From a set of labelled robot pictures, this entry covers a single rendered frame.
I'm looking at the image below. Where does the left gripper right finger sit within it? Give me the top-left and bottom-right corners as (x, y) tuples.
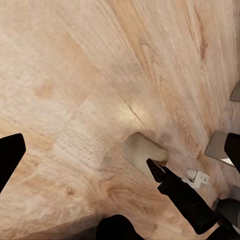
(224, 132), (240, 172)

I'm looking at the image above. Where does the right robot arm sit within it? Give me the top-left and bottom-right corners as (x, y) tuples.
(146, 159), (240, 240)

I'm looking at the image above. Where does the cauldron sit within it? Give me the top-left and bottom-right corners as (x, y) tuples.
(211, 197), (240, 229)

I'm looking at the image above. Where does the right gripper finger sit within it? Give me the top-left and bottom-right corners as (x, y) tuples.
(146, 159), (170, 183)
(163, 166), (176, 176)

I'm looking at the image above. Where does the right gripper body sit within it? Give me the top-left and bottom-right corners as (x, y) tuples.
(157, 174), (205, 219)

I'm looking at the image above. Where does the pillar candle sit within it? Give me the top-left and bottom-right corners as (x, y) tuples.
(121, 132), (169, 178)

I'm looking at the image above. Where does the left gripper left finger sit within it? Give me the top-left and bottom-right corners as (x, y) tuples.
(0, 133), (26, 193)

